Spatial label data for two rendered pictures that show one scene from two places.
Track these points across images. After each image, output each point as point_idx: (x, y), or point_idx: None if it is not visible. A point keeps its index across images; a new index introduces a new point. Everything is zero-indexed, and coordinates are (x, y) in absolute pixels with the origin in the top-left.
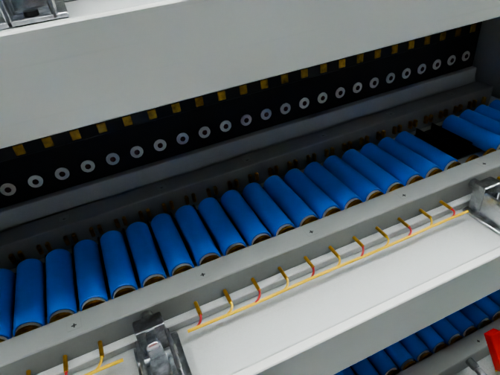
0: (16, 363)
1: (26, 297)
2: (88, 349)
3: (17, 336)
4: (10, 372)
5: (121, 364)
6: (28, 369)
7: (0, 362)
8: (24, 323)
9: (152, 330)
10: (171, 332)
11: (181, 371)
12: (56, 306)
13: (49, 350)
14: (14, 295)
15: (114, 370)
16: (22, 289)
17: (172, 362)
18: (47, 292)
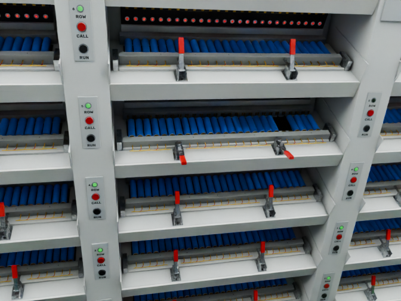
0: (148, 141)
1: (148, 128)
2: (162, 144)
3: (148, 136)
4: (145, 143)
5: (169, 150)
6: (149, 144)
7: (145, 140)
8: (148, 134)
9: (179, 144)
10: None
11: (184, 154)
12: (156, 132)
13: (155, 141)
14: None
15: (167, 151)
16: (147, 126)
17: None
18: (153, 129)
